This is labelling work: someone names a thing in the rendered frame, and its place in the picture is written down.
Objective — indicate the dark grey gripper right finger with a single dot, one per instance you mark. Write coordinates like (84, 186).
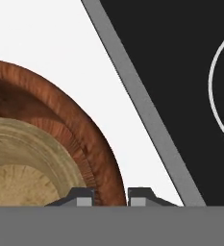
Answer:
(141, 196)

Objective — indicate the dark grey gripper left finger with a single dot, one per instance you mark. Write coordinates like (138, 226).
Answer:
(81, 196)

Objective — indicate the light tan wooden bowl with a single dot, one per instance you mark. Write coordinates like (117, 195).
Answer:
(23, 150)

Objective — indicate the reddish-brown wooden bowl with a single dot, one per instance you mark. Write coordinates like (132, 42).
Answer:
(68, 112)

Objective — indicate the black glass hob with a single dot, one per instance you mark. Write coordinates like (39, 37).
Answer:
(180, 64)

